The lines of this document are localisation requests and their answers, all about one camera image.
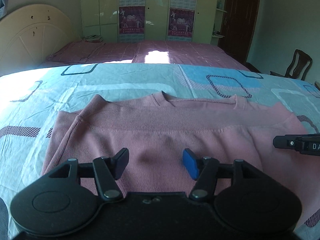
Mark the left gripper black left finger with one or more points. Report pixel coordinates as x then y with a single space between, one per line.
105 172

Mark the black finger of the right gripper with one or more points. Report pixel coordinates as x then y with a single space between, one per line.
286 142

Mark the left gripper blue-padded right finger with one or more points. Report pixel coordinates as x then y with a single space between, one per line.
207 171

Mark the pink knit sweater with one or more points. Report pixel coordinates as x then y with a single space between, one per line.
157 128

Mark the dark wooden chair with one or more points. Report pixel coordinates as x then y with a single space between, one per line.
299 66

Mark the light blue patterned bedsheet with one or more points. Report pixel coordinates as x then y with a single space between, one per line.
30 102

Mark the pink plaid far bedsheet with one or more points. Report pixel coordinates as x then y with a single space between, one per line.
158 52

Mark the stack of items by headboard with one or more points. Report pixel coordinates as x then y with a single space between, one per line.
92 38

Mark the dark brown door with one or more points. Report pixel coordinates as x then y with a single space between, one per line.
238 25

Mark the lower right magenta poster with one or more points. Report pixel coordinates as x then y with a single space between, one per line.
181 23

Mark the magenta poster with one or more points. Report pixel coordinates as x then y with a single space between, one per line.
131 20
181 23

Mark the lower left magenta poster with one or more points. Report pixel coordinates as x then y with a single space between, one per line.
131 20

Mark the cream arched headboard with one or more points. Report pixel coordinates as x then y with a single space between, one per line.
30 34

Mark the pale green wardrobe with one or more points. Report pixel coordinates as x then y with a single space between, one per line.
101 17

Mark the corner shelf unit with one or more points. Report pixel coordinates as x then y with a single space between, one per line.
217 28

